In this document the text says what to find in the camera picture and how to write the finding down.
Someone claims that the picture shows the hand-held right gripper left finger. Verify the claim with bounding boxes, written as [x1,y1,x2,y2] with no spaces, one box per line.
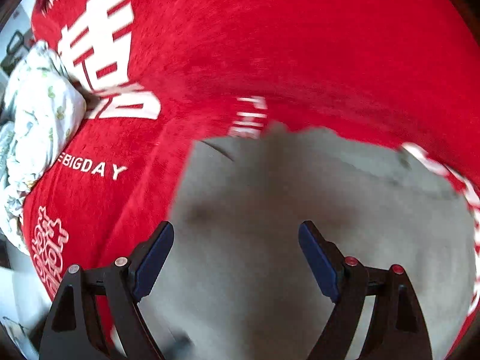
[38,221,175,360]

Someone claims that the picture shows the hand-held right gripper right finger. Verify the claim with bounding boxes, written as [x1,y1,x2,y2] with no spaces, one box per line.
[299,220,434,360]

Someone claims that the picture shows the grey knit sweater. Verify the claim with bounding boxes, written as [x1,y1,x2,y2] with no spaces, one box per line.
[112,120,477,360]

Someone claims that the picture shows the white floral cloth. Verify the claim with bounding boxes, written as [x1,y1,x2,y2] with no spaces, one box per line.
[0,41,88,256]

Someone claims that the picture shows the red printed blanket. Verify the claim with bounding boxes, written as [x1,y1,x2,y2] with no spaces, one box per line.
[20,0,480,360]

